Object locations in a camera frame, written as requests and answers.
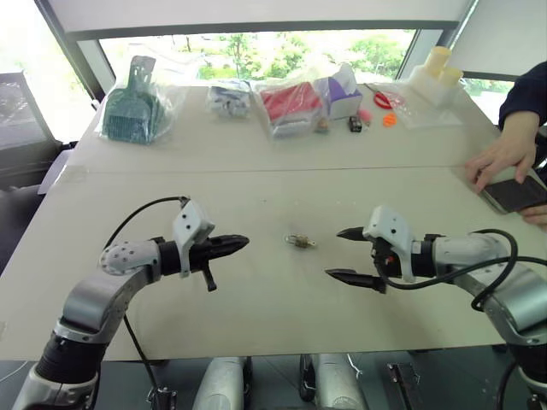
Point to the person's bare hand under phone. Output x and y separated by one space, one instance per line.
538 218

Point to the dark smartphone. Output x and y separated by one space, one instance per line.
513 194

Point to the white holder with yellow cups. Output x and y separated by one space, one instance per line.
436 79

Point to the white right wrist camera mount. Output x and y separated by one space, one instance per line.
391 226

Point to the bag of grey parts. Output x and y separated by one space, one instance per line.
228 100

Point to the black metal table bracket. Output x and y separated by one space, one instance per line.
404 384

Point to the red white cloths in bag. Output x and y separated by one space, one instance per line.
290 109

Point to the small black box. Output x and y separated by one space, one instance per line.
355 124

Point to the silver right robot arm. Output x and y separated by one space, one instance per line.
508 294

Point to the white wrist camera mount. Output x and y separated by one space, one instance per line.
391 226
190 224

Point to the person's bare hand on phone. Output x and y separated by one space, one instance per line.
504 156

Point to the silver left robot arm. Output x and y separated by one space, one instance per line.
107 290

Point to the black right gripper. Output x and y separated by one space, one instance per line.
389 260

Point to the green dustpans in plastic bag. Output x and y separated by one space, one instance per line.
132 107

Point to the purple tissue box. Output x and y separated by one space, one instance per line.
342 96

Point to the clear plastic bag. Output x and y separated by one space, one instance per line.
427 113

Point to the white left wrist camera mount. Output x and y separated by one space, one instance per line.
190 224

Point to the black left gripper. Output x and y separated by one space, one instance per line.
201 257

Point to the silver rounded robot leg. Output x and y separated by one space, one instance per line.
222 384
335 382

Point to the black office chair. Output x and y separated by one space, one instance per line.
25 128

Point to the small pink object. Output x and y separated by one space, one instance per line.
365 116

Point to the small brass padlock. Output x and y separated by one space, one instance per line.
299 241

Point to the small orange object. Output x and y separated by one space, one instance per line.
389 121

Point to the person's dark sleeved forearm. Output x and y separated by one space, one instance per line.
525 96

